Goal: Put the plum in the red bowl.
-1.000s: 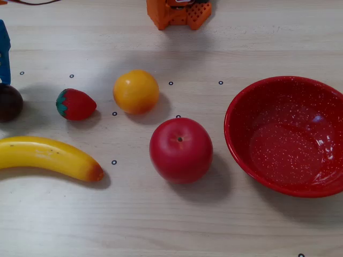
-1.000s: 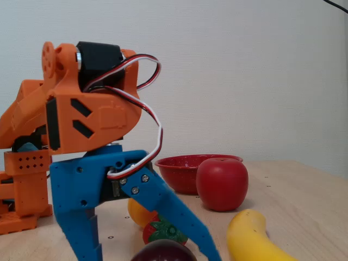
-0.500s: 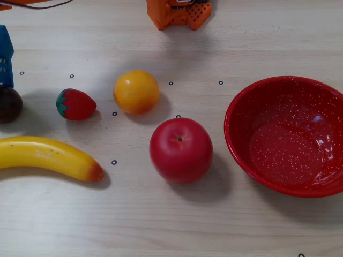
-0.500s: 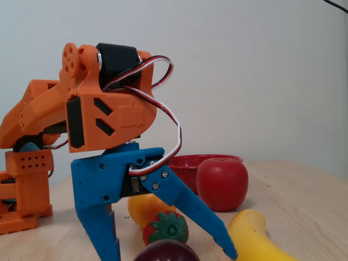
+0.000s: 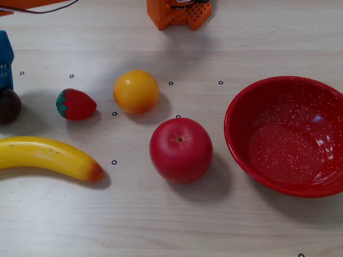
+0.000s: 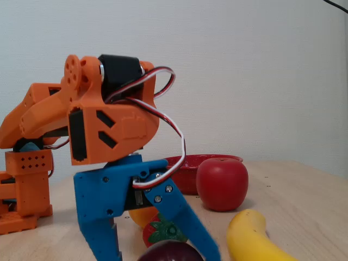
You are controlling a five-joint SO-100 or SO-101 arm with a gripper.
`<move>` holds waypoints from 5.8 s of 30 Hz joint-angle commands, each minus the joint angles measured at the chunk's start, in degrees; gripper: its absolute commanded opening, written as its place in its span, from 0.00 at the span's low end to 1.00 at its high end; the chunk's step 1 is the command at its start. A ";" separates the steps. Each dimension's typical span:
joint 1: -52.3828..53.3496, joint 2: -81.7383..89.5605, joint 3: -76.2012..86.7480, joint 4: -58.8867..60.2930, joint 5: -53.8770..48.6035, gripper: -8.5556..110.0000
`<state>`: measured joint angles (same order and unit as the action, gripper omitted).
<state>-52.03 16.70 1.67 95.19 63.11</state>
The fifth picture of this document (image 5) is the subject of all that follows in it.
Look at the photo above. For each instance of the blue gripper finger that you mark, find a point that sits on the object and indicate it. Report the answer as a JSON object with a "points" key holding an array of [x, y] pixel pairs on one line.
{"points": [[6, 64]]}

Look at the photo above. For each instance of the dark purple toy plum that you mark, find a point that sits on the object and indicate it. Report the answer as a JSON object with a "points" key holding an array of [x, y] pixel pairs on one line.
{"points": [[9, 107]]}

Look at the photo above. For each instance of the red speckled bowl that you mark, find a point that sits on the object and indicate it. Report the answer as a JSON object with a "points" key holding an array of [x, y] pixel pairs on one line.
{"points": [[284, 158]]}

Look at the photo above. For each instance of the red toy strawberry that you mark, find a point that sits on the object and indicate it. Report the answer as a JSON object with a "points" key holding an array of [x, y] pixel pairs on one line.
{"points": [[77, 105]]}

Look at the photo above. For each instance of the yellow toy banana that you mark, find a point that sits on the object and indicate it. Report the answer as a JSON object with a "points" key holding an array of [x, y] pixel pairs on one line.
{"points": [[53, 155]]}

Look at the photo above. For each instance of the orange toy fruit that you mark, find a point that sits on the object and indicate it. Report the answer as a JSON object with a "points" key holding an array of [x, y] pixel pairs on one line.
{"points": [[136, 92]]}

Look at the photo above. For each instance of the red toy apple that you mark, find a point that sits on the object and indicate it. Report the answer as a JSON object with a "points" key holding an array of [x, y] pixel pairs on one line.
{"points": [[180, 152]]}

